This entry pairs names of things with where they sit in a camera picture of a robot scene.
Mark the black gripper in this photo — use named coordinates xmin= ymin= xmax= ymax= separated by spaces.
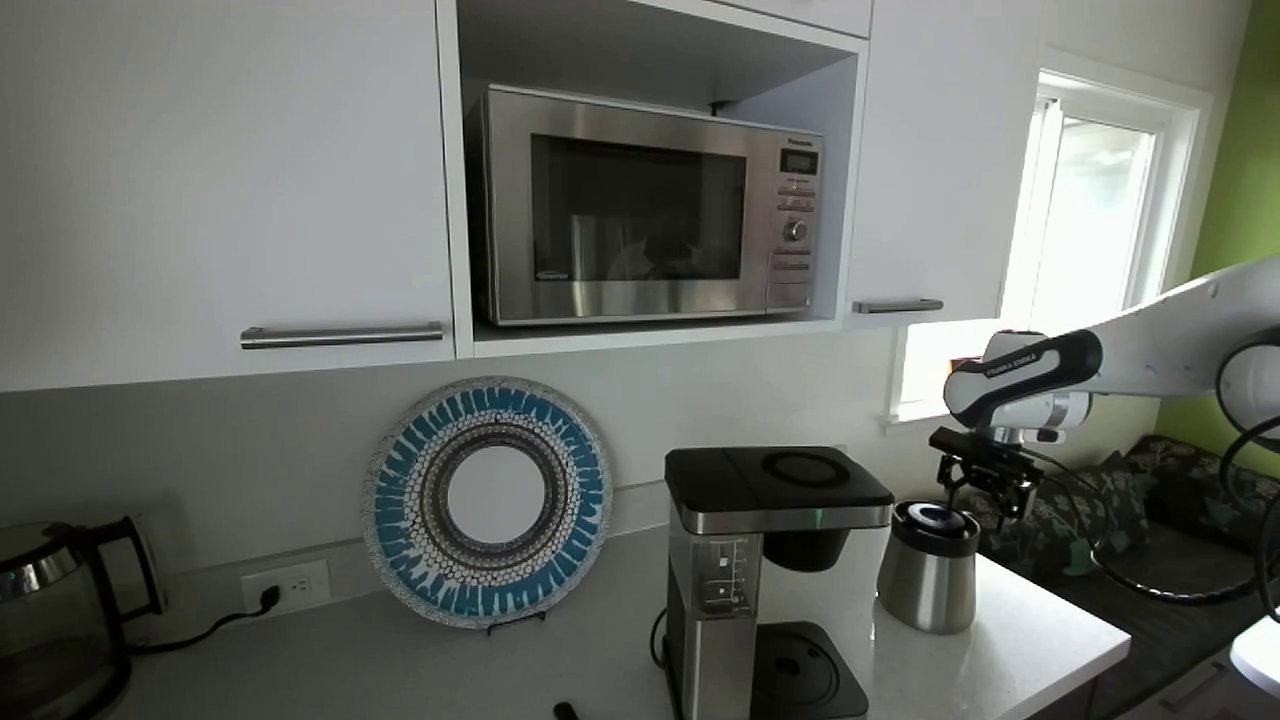
xmin=927 ymin=423 xmax=1049 ymax=528

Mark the metal carafe with black lid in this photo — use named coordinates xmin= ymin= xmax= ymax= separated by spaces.
xmin=877 ymin=494 xmax=988 ymax=637

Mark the dark camouflage cloth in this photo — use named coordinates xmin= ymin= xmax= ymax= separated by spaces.
xmin=981 ymin=437 xmax=1280 ymax=582

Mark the black silver coffee maker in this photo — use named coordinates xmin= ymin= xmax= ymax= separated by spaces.
xmin=662 ymin=445 xmax=898 ymax=720

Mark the white rounded object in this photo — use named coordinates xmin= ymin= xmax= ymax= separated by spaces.
xmin=1230 ymin=604 xmax=1280 ymax=703

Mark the white framed window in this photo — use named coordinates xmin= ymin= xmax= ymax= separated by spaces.
xmin=1001 ymin=67 xmax=1217 ymax=404

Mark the narrow white cabinet door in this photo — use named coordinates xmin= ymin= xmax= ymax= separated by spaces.
xmin=846 ymin=0 xmax=1061 ymax=322

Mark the stainless steel microwave oven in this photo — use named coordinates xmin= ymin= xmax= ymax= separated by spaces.
xmin=477 ymin=79 xmax=823 ymax=330

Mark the black plate stand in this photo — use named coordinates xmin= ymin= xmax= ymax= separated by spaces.
xmin=477 ymin=604 xmax=552 ymax=641

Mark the blue white decorative plate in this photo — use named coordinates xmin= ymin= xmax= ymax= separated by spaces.
xmin=365 ymin=376 xmax=617 ymax=630

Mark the wide white cabinet door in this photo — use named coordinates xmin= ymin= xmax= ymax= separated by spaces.
xmin=0 ymin=0 xmax=462 ymax=396

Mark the short metal cabinet handle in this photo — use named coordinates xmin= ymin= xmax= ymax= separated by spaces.
xmin=851 ymin=293 xmax=948 ymax=321

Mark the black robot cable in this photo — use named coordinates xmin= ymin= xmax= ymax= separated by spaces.
xmin=1024 ymin=322 xmax=1280 ymax=610

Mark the black coffee maker cord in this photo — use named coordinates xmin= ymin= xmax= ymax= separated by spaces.
xmin=646 ymin=604 xmax=675 ymax=672

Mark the long metal cabinet handle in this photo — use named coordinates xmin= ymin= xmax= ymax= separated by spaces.
xmin=235 ymin=321 xmax=454 ymax=355

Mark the white wall power outlet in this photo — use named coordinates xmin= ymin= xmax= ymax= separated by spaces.
xmin=235 ymin=555 xmax=331 ymax=617

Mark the black kettle power cord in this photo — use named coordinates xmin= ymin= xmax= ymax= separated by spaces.
xmin=126 ymin=580 xmax=289 ymax=658

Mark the glass kettle with black handle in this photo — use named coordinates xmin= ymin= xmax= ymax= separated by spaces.
xmin=0 ymin=511 xmax=172 ymax=720

